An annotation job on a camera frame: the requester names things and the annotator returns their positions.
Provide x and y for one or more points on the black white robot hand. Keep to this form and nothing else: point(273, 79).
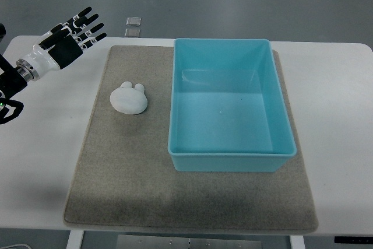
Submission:
point(61, 46)

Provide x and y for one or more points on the white bunny toy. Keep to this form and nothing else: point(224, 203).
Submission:
point(129, 99)

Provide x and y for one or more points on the blue plastic box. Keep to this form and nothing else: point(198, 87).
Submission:
point(228, 111)

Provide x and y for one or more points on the upper floor socket plate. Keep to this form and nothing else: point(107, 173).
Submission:
point(133, 21)

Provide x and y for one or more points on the grey felt mat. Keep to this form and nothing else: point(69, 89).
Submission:
point(125, 179)

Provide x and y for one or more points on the white left table leg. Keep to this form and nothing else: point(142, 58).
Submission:
point(75, 239)

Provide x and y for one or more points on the white table leg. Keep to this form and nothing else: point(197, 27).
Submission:
point(75, 239)
point(297, 242)

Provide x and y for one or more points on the metal table crossbar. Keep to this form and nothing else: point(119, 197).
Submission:
point(133, 242)

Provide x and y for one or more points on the white right table leg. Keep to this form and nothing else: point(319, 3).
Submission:
point(297, 242)

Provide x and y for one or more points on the black table control panel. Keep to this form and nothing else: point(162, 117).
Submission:
point(365, 240)

